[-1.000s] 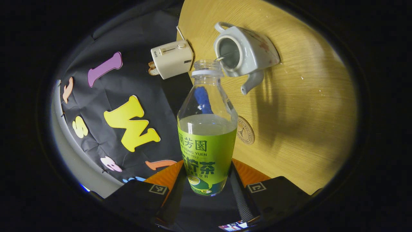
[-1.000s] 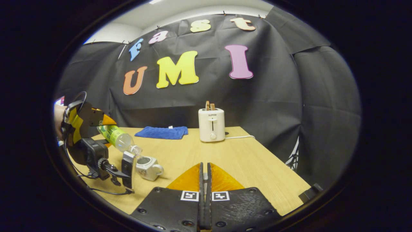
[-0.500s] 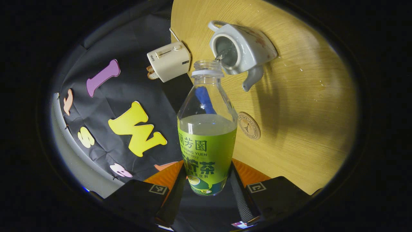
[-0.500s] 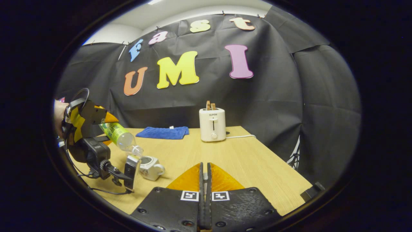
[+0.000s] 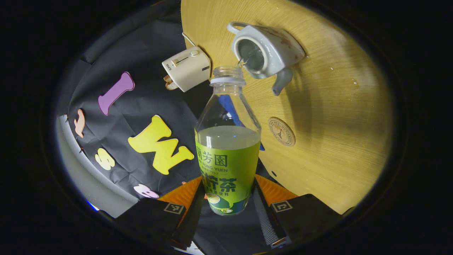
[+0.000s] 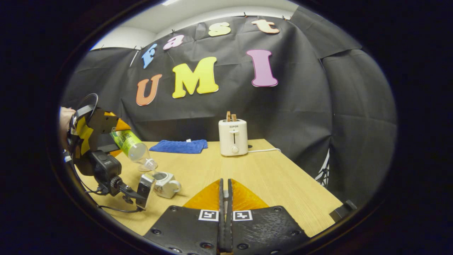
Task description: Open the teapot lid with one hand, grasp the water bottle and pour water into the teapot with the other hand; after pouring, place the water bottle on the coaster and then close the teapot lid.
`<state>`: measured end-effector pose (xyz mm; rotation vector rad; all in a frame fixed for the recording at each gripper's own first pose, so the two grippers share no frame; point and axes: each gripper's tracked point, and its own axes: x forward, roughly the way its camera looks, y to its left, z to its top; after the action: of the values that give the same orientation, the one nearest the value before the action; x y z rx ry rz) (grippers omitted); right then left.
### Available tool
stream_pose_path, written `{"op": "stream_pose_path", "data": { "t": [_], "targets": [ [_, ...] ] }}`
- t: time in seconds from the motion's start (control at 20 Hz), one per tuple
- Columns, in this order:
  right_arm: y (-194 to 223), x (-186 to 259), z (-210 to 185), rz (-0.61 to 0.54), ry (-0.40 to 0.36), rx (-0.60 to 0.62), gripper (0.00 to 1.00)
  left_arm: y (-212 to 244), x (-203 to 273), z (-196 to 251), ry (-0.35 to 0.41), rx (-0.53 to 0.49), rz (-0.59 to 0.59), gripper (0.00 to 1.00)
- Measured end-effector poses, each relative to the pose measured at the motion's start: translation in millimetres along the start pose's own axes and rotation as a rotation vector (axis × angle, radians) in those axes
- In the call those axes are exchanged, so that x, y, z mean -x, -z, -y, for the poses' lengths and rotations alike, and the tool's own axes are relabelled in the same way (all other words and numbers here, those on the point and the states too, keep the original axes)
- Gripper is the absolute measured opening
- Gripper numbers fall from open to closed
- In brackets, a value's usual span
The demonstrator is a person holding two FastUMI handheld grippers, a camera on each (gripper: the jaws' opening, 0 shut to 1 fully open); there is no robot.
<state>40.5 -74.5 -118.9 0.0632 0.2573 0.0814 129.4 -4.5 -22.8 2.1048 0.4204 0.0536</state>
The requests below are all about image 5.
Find green label water bottle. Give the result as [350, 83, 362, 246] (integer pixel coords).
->
[195, 66, 262, 216]

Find white ceramic teacup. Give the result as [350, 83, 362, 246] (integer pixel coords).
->
[227, 22, 305, 96]

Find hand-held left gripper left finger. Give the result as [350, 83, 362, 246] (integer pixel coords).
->
[115, 176, 213, 250]

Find black backdrop cloth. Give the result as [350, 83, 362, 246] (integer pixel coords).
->
[55, 16, 273, 254]

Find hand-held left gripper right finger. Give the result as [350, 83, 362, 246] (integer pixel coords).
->
[253, 174, 342, 248]

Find toast slices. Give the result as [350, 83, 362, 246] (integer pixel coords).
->
[164, 74, 178, 91]

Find white toaster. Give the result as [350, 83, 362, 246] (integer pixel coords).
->
[162, 46, 211, 92]

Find round wooden coaster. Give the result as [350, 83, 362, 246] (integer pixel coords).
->
[268, 117, 296, 147]

